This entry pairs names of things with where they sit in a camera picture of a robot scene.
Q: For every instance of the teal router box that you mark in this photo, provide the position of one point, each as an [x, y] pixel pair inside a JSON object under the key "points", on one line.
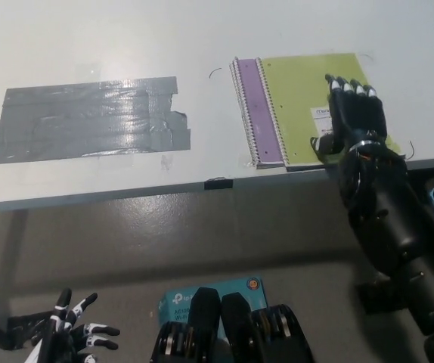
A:
{"points": [[181, 298]]}

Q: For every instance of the green spiral notebook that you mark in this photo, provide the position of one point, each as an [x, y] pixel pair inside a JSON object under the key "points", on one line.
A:
{"points": [[296, 94]]}

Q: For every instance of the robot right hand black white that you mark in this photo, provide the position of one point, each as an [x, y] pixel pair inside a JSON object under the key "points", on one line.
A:
{"points": [[357, 113]]}

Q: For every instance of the grey duct tape patch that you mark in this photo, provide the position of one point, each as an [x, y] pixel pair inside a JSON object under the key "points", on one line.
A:
{"points": [[84, 121]]}

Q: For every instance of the robot left hand black white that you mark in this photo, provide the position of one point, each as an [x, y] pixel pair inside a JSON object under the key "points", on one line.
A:
{"points": [[64, 336]]}

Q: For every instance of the purple spiral notebook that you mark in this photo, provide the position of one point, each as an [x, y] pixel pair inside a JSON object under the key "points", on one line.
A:
{"points": [[258, 113]]}

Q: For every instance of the black robot body blocks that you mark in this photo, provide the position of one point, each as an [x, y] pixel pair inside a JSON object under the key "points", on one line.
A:
{"points": [[236, 332]]}

